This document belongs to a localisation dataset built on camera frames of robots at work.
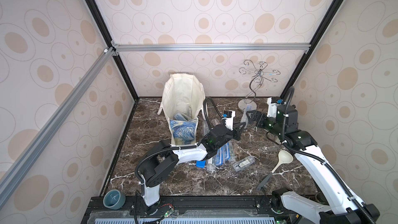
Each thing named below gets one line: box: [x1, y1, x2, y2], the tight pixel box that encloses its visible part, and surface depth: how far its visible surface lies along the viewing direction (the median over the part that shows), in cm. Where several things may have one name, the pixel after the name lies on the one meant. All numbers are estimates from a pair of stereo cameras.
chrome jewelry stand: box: [237, 59, 281, 111], surface depth 96 cm
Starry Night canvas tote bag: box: [157, 73, 209, 146], surface depth 93 cm
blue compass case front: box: [195, 160, 206, 169], surface depth 88 cm
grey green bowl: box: [102, 189, 126, 210], surface depth 73 cm
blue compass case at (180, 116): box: [174, 112, 189, 121], surface depth 102 cm
